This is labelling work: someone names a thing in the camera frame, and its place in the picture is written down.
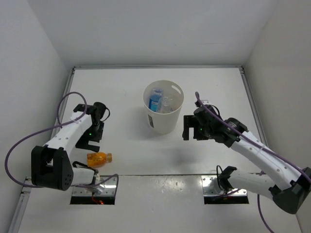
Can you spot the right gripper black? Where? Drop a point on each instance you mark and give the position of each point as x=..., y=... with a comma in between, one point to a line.
x=190, y=121

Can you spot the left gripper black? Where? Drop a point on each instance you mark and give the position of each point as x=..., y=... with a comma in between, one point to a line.
x=83, y=143

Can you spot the orange juice bottle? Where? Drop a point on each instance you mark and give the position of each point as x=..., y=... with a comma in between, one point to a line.
x=98, y=159

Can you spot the clear bottle blue-white cap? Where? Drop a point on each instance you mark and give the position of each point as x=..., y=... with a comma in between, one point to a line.
x=166, y=105

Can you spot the blue label plastic bottle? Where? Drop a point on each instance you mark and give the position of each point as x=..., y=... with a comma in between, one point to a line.
x=154, y=98

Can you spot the clear bottle white cap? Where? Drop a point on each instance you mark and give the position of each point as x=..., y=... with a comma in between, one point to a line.
x=175, y=103

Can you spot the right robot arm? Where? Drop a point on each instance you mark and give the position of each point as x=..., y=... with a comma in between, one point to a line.
x=281, y=182

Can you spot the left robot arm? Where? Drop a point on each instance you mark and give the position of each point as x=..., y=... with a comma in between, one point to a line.
x=51, y=166

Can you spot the white round plastic bin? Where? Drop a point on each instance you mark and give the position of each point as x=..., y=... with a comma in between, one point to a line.
x=162, y=123

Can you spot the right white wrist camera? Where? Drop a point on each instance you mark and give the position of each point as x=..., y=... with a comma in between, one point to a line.
x=202, y=102

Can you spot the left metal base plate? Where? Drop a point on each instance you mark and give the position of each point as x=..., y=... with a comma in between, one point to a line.
x=106, y=189

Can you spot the metal base plate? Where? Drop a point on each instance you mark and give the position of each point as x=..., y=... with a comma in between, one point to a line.
x=106, y=189
x=211, y=188

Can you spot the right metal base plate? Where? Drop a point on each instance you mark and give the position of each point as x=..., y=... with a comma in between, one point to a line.
x=211, y=188

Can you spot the aluminium frame rail back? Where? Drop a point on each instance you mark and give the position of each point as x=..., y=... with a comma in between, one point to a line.
x=153, y=66

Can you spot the aluminium frame rail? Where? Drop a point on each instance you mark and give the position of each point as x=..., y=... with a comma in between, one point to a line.
x=251, y=100
x=153, y=66
x=25, y=192

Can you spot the aluminium frame rail right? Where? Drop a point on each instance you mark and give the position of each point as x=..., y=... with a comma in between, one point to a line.
x=251, y=100

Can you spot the aluminium frame rail left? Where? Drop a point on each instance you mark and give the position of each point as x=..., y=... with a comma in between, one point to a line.
x=25, y=192

